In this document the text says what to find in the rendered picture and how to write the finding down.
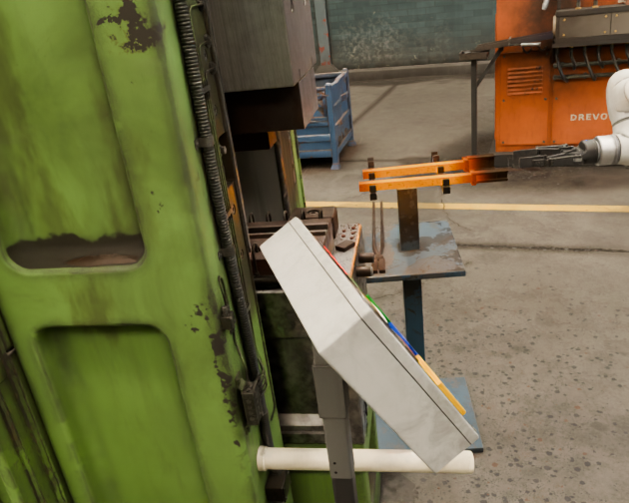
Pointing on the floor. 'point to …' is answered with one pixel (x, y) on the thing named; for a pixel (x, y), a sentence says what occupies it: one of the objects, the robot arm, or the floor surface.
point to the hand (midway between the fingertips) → (525, 158)
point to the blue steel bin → (328, 120)
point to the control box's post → (339, 452)
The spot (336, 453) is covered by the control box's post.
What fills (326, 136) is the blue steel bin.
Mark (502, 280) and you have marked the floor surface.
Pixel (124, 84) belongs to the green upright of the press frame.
